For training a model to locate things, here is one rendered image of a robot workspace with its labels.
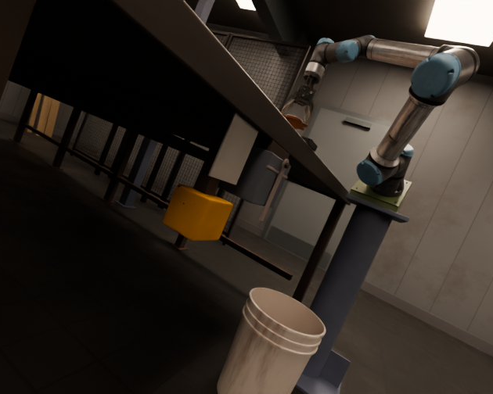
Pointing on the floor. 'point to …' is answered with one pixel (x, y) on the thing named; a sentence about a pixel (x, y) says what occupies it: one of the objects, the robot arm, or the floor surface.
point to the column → (344, 291)
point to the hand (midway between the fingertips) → (292, 121)
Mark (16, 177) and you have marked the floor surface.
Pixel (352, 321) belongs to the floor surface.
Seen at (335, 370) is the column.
